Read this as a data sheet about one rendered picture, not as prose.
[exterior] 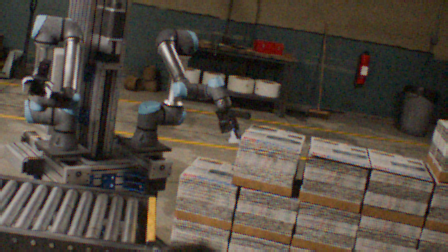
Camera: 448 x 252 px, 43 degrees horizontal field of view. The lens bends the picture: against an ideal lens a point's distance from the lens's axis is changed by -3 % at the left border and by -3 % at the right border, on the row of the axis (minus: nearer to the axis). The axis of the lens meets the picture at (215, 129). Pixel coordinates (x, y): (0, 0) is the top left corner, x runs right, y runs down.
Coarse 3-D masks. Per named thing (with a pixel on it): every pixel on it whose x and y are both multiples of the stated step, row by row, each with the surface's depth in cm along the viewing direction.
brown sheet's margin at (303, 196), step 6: (300, 186) 275; (300, 192) 268; (300, 198) 268; (306, 198) 268; (312, 198) 267; (318, 198) 267; (324, 198) 266; (330, 198) 265; (324, 204) 267; (330, 204) 266; (336, 204) 265; (342, 204) 265; (348, 204) 264; (354, 204) 264; (348, 210) 265; (354, 210) 264
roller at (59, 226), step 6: (72, 192) 240; (78, 192) 245; (66, 198) 234; (72, 198) 235; (66, 204) 227; (72, 204) 231; (60, 210) 222; (66, 210) 222; (72, 210) 229; (60, 216) 215; (66, 216) 218; (54, 222) 211; (60, 222) 210; (66, 222) 214; (54, 228) 205; (60, 228) 206
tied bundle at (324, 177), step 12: (312, 156) 264; (312, 168) 265; (324, 168) 264; (336, 168) 263; (348, 168) 262; (360, 168) 261; (312, 180) 266; (324, 180) 265; (336, 180) 264; (348, 180) 263; (360, 180) 262; (312, 192) 267; (324, 192) 266; (336, 192) 265; (348, 192) 264; (360, 192) 263
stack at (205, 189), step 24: (192, 168) 291; (216, 168) 298; (192, 192) 279; (216, 192) 277; (240, 192) 274; (264, 192) 273; (216, 216) 279; (240, 216) 277; (264, 216) 274; (288, 216) 272; (312, 216) 270; (336, 216) 267; (360, 216) 267; (192, 240) 284; (216, 240) 281; (240, 240) 279; (264, 240) 277; (312, 240) 272; (336, 240) 269; (360, 240) 267; (384, 240) 265; (408, 240) 262
